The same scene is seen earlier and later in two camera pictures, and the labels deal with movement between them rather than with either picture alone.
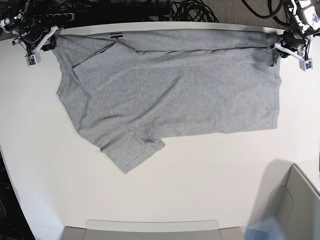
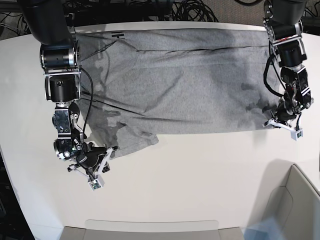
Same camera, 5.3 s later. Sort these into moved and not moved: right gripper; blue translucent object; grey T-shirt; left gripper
Moved: right gripper; left gripper
Not moved: grey T-shirt; blue translucent object
